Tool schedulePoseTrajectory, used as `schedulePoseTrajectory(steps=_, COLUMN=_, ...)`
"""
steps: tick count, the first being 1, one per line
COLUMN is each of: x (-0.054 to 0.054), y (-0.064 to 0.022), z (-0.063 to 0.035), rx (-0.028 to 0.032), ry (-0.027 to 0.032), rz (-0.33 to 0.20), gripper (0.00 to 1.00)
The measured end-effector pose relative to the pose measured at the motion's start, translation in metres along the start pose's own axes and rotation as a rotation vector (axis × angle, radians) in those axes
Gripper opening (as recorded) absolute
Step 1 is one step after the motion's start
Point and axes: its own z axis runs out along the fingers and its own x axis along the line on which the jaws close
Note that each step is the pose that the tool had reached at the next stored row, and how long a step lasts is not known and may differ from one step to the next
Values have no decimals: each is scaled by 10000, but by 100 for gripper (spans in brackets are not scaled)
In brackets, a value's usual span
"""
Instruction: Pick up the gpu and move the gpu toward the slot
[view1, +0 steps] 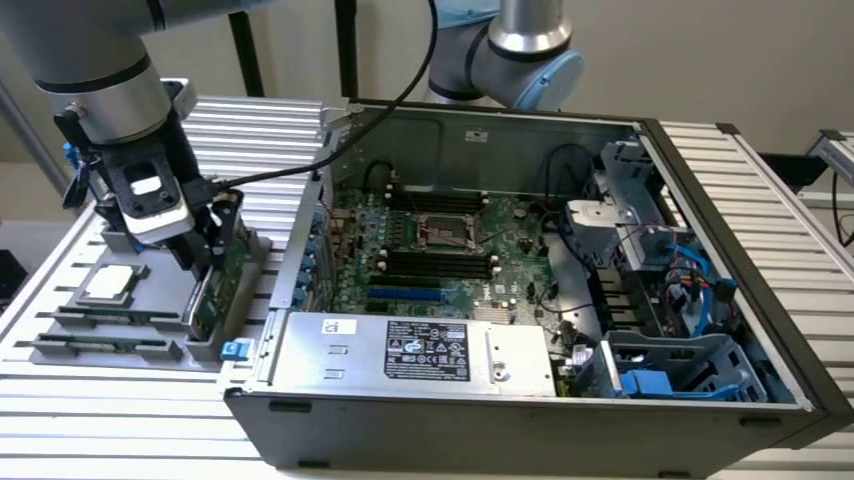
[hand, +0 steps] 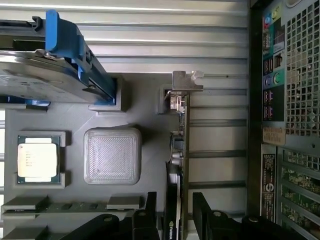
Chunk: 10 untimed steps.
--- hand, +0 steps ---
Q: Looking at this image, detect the black plastic rail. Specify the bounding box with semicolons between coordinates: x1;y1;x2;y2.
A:
0;15;47;51

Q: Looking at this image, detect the black label sticker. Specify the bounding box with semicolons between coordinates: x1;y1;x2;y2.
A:
262;153;276;216

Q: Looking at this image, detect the black PC case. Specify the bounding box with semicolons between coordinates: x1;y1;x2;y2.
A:
246;0;320;240

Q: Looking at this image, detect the CPU with silver lid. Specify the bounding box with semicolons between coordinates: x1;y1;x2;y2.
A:
16;135;61;185

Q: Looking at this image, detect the rear port panel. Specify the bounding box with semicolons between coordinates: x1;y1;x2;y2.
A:
262;6;286;123

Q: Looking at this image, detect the grey 3D-printed square block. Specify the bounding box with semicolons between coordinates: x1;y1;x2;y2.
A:
83;126;143;186

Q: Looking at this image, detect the green RAM stick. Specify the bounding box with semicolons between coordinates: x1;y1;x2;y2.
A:
46;201;109;214

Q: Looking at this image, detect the black Nvidia graphics card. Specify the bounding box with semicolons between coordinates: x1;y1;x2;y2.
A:
163;70;205;240

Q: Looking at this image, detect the grey printed parts rack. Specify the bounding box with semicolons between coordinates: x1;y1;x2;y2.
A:
0;73;192;240

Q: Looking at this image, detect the silver hard disk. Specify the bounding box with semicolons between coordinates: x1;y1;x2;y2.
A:
0;49;94;104

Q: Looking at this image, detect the blue disk caddy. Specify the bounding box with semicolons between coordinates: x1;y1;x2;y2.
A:
45;9;119;106

